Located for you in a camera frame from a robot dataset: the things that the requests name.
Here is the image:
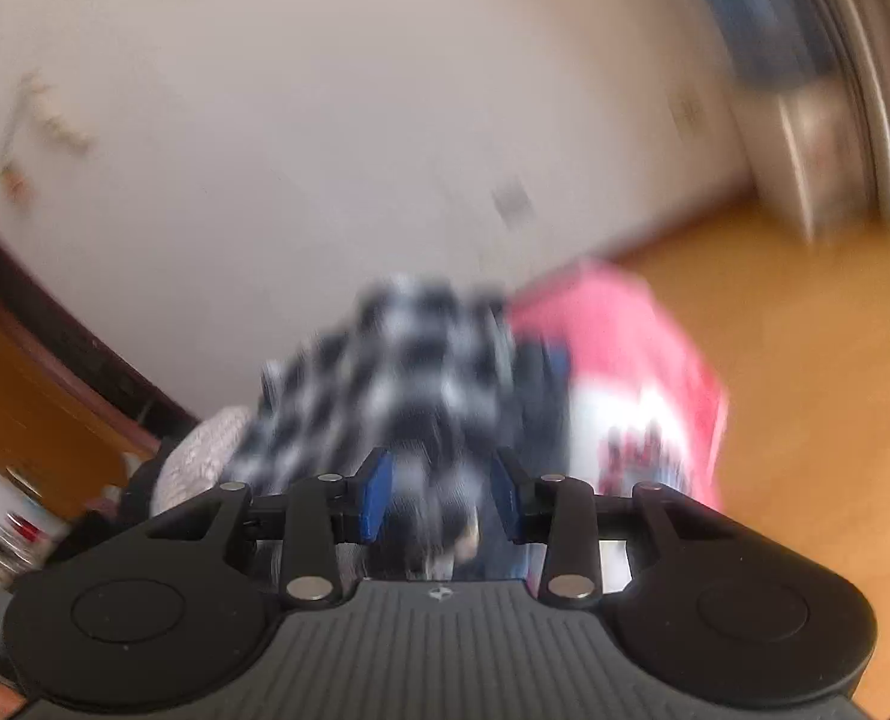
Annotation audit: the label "beige curtain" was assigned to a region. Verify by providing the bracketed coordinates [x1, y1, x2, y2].
[782, 0, 890, 230]

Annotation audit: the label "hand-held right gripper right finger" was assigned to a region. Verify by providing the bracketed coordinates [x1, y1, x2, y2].
[488, 446, 725, 610]

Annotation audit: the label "brown wooden cabinet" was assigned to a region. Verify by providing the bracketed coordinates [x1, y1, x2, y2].
[0, 208, 200, 533]

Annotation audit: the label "small wall ornament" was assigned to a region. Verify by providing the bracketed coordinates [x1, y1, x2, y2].
[0, 71, 95, 197]

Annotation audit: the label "dark plaid pants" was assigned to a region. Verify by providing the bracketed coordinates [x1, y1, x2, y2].
[224, 277, 537, 586]

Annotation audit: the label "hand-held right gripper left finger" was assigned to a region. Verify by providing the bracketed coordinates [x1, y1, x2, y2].
[141, 446, 397, 610]

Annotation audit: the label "silver and red containers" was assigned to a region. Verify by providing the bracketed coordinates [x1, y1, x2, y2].
[0, 506, 61, 587]

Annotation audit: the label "pink floral blanket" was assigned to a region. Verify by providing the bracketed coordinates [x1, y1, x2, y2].
[505, 259, 731, 587]

